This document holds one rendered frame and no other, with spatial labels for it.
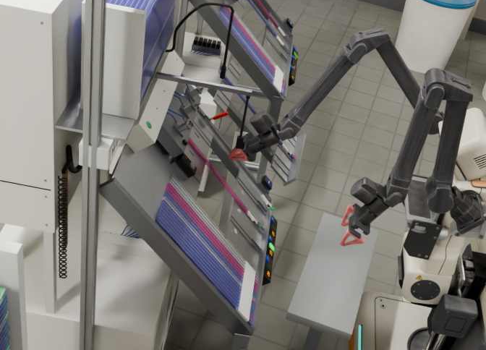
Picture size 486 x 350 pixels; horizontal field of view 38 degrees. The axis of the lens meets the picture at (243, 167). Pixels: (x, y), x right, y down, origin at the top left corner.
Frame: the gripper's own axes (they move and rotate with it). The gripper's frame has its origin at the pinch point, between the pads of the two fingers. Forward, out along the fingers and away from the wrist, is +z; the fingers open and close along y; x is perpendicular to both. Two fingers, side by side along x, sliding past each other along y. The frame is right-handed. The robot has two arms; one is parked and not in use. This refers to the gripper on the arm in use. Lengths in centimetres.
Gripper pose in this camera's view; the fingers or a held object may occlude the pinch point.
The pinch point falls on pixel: (231, 156)
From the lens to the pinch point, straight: 262.2
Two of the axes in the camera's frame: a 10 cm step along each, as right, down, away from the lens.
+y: -1.1, 6.0, -7.9
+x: 5.5, 7.0, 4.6
